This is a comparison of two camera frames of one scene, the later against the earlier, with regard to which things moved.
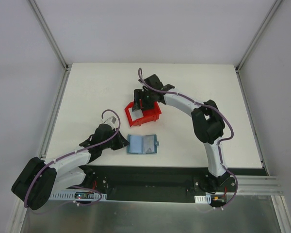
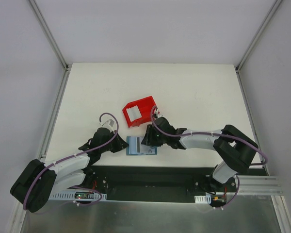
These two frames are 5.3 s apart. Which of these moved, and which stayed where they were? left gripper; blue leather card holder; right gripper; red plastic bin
Moved: right gripper
Stayed: blue leather card holder; left gripper; red plastic bin
